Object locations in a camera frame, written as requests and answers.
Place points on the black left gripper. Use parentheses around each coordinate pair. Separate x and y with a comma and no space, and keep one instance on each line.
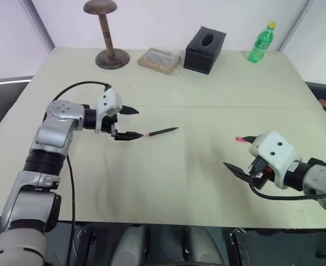
(107,124)

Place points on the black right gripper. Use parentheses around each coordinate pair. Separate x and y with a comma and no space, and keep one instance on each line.
(259,173)

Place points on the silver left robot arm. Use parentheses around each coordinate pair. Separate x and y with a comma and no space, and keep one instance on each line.
(52,133)

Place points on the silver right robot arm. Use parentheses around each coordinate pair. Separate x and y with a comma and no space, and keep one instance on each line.
(320,178)

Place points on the black pencil pink eraser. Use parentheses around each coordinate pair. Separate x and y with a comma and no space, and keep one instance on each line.
(162,131)

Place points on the green plastic bottle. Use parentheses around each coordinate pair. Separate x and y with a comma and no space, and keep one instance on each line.
(259,45)

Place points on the clear plastic box brown contents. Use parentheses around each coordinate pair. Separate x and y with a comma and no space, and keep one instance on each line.
(158,60)

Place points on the brown wooden hat stand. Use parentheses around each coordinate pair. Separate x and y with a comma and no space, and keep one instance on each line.
(108,41)

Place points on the black tissue box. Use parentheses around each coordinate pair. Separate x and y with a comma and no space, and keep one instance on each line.
(202,54)

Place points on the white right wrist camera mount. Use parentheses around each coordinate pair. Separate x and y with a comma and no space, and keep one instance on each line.
(273,151)

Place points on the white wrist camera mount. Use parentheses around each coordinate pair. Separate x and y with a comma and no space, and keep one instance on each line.
(108,101)
(273,151)

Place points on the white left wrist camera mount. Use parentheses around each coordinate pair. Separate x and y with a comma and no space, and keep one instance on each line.
(108,101)

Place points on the black metal bracket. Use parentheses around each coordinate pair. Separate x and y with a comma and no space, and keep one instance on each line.
(240,246)
(86,243)

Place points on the grey aluminium frame post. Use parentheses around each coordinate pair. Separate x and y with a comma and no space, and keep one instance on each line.
(295,26)
(39,26)

